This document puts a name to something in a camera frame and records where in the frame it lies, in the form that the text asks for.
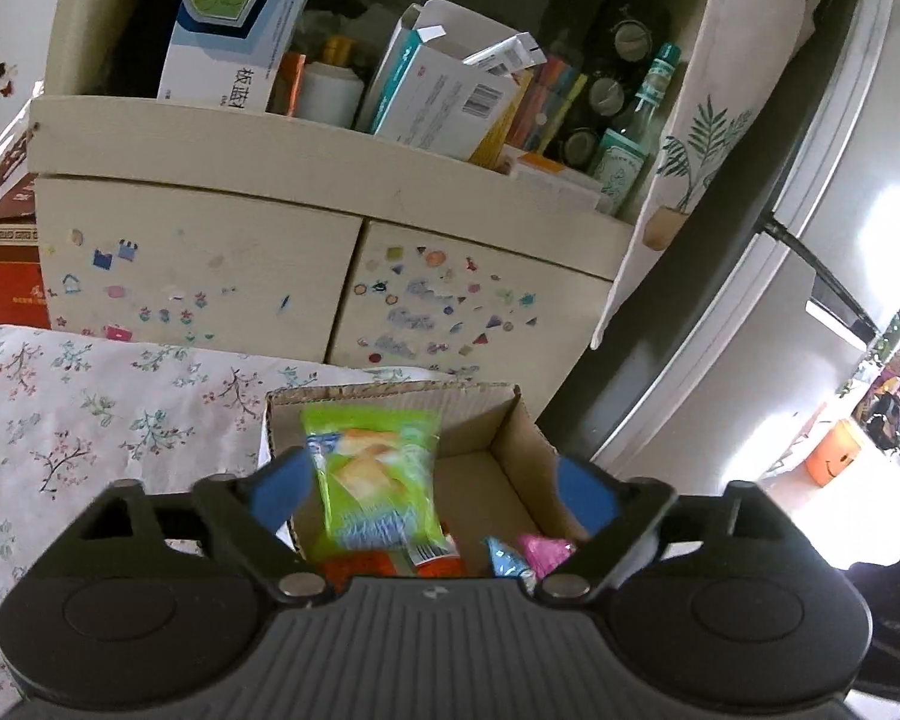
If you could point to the cardboard box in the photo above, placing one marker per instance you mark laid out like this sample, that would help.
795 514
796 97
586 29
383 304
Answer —
495 420

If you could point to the open white teal box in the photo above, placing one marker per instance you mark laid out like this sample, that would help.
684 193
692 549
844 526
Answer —
435 97

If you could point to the white blue medicine box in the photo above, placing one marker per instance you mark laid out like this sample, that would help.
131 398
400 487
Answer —
225 52

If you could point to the red orange snack packet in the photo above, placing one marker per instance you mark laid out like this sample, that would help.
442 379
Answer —
367 564

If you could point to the pink snack packet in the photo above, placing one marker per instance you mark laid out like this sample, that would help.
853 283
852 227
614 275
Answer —
544 551

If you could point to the small orange box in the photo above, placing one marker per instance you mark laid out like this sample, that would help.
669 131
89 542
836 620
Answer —
289 86

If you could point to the dark jar with metal lid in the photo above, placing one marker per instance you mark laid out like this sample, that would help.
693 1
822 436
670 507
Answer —
606 94
630 37
579 144

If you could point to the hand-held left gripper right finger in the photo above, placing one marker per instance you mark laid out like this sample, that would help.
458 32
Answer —
585 499

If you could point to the orange bucket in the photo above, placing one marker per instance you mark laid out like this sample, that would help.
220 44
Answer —
832 457

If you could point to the cream cabinet with stickers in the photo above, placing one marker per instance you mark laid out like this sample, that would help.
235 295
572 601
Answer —
195 262

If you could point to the flat white orange box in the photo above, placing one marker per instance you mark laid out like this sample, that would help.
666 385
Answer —
555 176

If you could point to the blue foil snack packet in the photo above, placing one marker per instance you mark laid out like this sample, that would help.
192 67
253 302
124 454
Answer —
504 559

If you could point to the green glass bottle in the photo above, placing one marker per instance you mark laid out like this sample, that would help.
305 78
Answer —
630 150

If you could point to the white plastic bottle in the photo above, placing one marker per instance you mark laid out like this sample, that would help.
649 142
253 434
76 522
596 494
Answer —
330 94

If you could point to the green snack packet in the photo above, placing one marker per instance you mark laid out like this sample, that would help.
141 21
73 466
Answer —
367 480

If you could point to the plant-print hanging cloth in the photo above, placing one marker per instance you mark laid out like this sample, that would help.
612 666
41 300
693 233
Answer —
720 52

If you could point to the orange-capped bottle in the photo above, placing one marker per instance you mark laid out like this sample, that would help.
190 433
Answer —
337 52

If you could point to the red gift box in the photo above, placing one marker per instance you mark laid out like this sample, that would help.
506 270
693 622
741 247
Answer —
11 277

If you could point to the silver refrigerator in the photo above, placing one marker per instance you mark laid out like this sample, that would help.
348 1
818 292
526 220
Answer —
832 165

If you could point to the dark furniture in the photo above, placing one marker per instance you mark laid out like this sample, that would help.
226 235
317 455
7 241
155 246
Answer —
892 615

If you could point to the floral tablecloth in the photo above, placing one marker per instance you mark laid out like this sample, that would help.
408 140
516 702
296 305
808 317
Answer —
82 420

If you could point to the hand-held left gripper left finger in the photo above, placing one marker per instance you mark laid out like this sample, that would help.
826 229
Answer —
281 485

